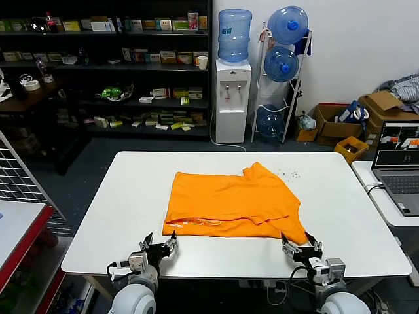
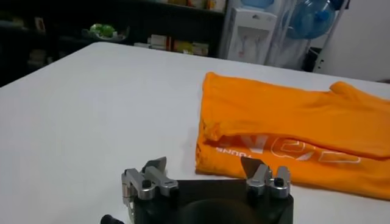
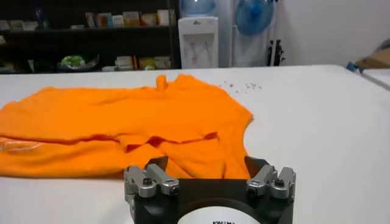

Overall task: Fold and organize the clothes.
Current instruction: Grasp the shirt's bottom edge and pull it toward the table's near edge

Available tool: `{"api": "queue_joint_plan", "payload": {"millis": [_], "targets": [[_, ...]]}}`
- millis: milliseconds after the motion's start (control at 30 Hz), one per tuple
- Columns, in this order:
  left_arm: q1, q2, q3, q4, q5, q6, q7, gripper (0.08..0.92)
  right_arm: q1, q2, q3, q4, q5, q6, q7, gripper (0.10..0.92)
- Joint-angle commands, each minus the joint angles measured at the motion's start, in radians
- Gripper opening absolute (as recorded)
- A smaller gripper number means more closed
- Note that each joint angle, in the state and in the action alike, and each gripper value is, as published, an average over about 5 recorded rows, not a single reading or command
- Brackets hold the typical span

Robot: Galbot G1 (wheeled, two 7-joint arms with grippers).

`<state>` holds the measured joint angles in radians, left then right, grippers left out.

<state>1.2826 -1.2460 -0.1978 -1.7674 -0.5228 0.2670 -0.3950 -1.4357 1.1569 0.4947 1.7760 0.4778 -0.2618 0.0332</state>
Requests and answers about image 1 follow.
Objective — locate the upright blue water jug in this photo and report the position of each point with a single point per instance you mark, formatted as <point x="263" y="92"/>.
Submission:
<point x="234" y="36"/>

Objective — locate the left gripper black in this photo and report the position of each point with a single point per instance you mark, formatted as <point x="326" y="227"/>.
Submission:
<point x="154" y="253"/>

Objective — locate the orange yellow box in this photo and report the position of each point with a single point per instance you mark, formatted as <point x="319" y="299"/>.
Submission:
<point x="203" y="23"/>

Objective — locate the black shelving unit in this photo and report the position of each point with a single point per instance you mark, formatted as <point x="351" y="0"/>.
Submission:
<point x="147" y="67"/>

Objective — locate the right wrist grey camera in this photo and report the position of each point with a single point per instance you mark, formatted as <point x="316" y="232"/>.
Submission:
<point x="334" y="266"/>

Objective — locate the pile of grey clothes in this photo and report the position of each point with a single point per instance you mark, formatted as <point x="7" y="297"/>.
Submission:
<point x="406" y="86"/>

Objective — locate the small white side table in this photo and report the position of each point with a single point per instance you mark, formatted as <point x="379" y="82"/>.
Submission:
<point x="383" y="206"/>

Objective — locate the white green red box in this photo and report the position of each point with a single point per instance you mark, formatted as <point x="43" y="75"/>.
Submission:
<point x="163" y="25"/>

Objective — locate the white red long box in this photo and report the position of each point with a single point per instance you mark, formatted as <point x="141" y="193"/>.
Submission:
<point x="159" y="94"/>

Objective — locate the yellow flat box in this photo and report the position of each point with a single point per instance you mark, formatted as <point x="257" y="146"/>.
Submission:
<point x="71" y="26"/>

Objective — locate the green plastic bag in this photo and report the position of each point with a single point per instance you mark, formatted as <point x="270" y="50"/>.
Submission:
<point x="111" y="93"/>

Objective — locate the pink cloth on rack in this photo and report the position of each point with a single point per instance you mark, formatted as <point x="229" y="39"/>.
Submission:
<point x="262" y="36"/>

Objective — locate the pink flowered box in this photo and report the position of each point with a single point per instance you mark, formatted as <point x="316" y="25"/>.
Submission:
<point x="192" y="21"/>

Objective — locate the cardboard box with flap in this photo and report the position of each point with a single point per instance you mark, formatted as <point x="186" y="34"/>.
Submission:
<point x="383" y="101"/>

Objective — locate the grey laptop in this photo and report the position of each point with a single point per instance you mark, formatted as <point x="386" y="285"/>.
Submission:
<point x="399" y="183"/>

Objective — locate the brown wooden table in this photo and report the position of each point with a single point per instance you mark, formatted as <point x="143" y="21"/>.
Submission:
<point x="32" y="96"/>

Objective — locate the clear plastic bottle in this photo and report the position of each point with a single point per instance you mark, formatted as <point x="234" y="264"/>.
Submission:
<point x="40" y="68"/>

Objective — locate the white tape roll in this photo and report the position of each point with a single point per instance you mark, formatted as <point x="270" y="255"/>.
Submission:
<point x="32" y="86"/>

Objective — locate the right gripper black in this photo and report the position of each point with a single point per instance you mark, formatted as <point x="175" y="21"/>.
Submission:
<point x="306" y="258"/>

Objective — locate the small flat white box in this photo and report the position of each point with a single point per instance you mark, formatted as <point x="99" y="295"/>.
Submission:
<point x="146" y="100"/>

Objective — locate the red-edged white table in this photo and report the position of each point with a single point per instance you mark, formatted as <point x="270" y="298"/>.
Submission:
<point x="19" y="219"/>

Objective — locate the yellow plastic bin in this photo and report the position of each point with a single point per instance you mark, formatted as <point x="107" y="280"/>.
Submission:
<point x="343" y="150"/>

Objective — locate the yellow green small box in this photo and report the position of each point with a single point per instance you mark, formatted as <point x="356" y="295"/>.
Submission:
<point x="176" y="126"/>

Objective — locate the white paper cup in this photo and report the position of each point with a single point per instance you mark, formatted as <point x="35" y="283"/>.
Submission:
<point x="202" y="63"/>

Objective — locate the cola bottle red cap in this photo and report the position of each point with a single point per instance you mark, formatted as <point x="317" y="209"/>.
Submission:
<point x="51" y="24"/>

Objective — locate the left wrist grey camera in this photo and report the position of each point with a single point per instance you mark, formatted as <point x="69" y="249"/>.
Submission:
<point x="137" y="261"/>

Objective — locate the orange white box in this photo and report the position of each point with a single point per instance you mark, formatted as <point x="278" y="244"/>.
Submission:
<point x="168" y="57"/>

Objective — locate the grey plastic bag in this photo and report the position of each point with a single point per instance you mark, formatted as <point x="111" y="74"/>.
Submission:
<point x="306" y="121"/>

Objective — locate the orange t-shirt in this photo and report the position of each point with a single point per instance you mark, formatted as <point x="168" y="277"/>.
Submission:
<point x="229" y="196"/>

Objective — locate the white water dispenser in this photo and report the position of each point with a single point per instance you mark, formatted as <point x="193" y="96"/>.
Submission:
<point x="232" y="124"/>

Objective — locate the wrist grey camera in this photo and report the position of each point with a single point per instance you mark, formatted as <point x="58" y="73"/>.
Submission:
<point x="137" y="261"/>
<point x="334" y="266"/>

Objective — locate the open brown cardboard box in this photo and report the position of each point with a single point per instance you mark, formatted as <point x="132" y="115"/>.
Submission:
<point x="330" y="131"/>

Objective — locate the blue water jug lying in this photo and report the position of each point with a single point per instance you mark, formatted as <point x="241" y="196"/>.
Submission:
<point x="278" y="65"/>
<point x="284" y="26"/>
<point x="270" y="121"/>

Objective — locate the small cardboard box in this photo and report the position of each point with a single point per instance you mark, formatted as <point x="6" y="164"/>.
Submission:
<point x="306" y="134"/>

